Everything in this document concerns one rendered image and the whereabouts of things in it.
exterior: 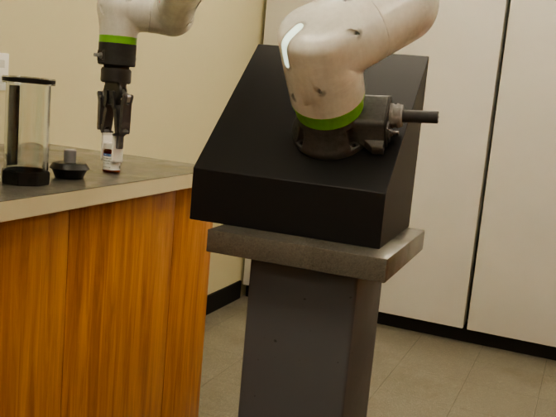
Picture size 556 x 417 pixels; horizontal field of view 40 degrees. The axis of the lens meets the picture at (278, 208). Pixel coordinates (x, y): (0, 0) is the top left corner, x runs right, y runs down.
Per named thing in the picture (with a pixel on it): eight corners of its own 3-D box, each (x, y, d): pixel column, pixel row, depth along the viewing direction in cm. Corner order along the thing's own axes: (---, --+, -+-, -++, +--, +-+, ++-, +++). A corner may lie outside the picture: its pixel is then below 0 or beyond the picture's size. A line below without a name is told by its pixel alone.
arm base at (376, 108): (441, 105, 137) (441, 80, 133) (433, 165, 128) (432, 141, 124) (302, 101, 145) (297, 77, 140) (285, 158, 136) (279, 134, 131)
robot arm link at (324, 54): (393, 99, 132) (385, 7, 118) (319, 143, 128) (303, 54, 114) (348, 65, 140) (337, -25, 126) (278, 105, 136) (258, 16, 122)
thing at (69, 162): (40, 176, 175) (40, 147, 174) (65, 173, 183) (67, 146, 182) (72, 181, 172) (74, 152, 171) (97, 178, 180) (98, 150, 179)
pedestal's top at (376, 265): (422, 249, 151) (424, 230, 150) (384, 283, 121) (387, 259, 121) (273, 226, 162) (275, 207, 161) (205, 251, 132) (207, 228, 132)
